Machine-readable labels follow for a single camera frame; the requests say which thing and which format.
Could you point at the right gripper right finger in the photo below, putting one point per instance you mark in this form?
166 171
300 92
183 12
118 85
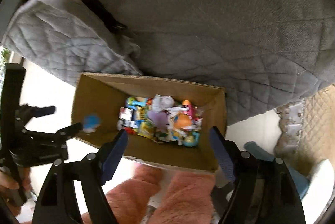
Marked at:
224 151

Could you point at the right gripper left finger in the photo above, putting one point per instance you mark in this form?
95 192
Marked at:
111 154

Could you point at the cardboard trash box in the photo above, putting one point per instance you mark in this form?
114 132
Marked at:
167 121

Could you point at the person left hand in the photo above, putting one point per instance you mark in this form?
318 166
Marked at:
8 183

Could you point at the blue plastic stool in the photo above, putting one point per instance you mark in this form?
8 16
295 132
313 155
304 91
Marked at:
300 181

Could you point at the grey quilted blanket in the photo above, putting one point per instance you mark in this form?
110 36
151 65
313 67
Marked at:
265 53

